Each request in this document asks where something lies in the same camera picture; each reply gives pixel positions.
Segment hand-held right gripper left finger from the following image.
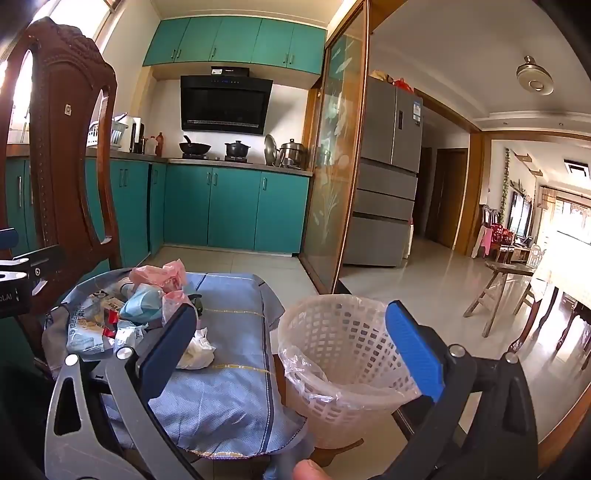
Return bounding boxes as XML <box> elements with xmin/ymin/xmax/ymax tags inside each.
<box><xmin>44</xmin><ymin>304</ymin><xmax>204</xmax><ymax>480</ymax></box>

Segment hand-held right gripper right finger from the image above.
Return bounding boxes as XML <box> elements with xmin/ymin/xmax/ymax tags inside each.
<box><xmin>383</xmin><ymin>300</ymin><xmax>539</xmax><ymax>480</ymax></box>

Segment white tissue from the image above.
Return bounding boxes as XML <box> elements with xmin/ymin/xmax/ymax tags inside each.
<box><xmin>175</xmin><ymin>328</ymin><xmax>217</xmax><ymax>370</ymax></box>

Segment red snack wrapper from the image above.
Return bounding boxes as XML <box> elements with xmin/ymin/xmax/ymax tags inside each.
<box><xmin>102</xmin><ymin>310</ymin><xmax>122</xmax><ymax>340</ymax></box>

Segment pink plastic bag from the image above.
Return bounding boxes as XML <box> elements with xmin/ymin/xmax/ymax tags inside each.
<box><xmin>129</xmin><ymin>260</ymin><xmax>195</xmax><ymax>324</ymax></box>

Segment blue white snack packet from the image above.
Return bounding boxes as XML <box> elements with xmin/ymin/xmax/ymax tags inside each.
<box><xmin>66</xmin><ymin>281</ymin><xmax>125</xmax><ymax>356</ymax></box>

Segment white plastic wastebasket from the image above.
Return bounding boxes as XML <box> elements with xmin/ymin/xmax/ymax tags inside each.
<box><xmin>277</xmin><ymin>294</ymin><xmax>423</xmax><ymax>449</ymax></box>

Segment person's right hand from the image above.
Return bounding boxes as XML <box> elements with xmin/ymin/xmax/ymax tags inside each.
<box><xmin>292</xmin><ymin>460</ymin><xmax>333</xmax><ymax>480</ymax></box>

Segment blue checked cloth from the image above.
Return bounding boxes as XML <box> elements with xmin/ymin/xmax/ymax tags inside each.
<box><xmin>42</xmin><ymin>268</ymin><xmax>315</xmax><ymax>462</ymax></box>

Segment carved wooden chair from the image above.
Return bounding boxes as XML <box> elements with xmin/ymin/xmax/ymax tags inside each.
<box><xmin>0</xmin><ymin>17</ymin><xmax>123</xmax><ymax>370</ymax></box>

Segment wooden stool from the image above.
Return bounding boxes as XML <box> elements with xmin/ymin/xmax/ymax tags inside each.
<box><xmin>463</xmin><ymin>260</ymin><xmax>536</xmax><ymax>339</ymax></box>

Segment red wooden chair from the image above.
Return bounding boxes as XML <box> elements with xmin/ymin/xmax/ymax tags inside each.
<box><xmin>482</xmin><ymin>205</ymin><xmax>515</xmax><ymax>259</ymax></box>

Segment white dish rack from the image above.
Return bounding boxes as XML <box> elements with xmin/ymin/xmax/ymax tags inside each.
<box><xmin>88</xmin><ymin>115</ymin><xmax>130</xmax><ymax>148</ymax></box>

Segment teal base kitchen cabinets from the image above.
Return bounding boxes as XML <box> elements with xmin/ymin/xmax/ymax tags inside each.
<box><xmin>0</xmin><ymin>157</ymin><xmax>311</xmax><ymax>273</ymax></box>

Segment wooden door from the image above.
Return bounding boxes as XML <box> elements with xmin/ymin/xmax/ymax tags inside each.
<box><xmin>436</xmin><ymin>148</ymin><xmax>469</xmax><ymax>250</ymax></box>

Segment white black kitchen appliance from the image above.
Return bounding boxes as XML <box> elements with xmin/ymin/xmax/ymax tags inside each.
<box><xmin>130</xmin><ymin>117</ymin><xmax>146</xmax><ymax>154</ymax></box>

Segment dining table with tablecloth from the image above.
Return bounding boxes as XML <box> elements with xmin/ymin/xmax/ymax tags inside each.
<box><xmin>508</xmin><ymin>231</ymin><xmax>591</xmax><ymax>370</ymax></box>

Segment grey refrigerator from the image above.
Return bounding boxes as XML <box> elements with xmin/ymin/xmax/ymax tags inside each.
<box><xmin>342</xmin><ymin>76</ymin><xmax>424</xmax><ymax>268</ymax></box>

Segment television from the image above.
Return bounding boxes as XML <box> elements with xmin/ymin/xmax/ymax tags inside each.
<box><xmin>508</xmin><ymin>191</ymin><xmax>532</xmax><ymax>238</ymax></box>

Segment black wok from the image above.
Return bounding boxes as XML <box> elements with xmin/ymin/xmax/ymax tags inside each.
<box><xmin>179</xmin><ymin>135</ymin><xmax>212</xmax><ymax>156</ymax></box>

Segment green vine garland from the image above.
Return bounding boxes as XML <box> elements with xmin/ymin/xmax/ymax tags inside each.
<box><xmin>501</xmin><ymin>148</ymin><xmax>511</xmax><ymax>217</ymax></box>

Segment gas stove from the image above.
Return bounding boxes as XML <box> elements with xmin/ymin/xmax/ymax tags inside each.
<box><xmin>181</xmin><ymin>154</ymin><xmax>254</xmax><ymax>164</ymax></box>

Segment frosted glass sliding door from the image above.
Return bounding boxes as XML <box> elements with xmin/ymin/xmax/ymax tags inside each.
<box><xmin>299</xmin><ymin>0</ymin><xmax>370</xmax><ymax>295</ymax></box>

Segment steel stock pot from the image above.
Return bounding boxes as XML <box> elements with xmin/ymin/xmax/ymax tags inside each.
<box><xmin>278</xmin><ymin>138</ymin><xmax>308</xmax><ymax>168</ymax></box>

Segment kitchen window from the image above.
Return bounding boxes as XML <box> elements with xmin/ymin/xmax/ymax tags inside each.
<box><xmin>0</xmin><ymin>0</ymin><xmax>122</xmax><ymax>139</ymax></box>

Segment black range hood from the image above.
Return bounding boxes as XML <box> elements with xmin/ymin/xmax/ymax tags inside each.
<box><xmin>180</xmin><ymin>66</ymin><xmax>274</xmax><ymax>136</ymax></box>

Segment round ceiling lamp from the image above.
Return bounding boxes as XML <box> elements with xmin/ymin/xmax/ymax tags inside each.
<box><xmin>516</xmin><ymin>55</ymin><xmax>555</xmax><ymax>95</ymax></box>

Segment teal wall cabinets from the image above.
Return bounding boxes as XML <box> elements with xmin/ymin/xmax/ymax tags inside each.
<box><xmin>143</xmin><ymin>16</ymin><xmax>328</xmax><ymax>75</ymax></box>

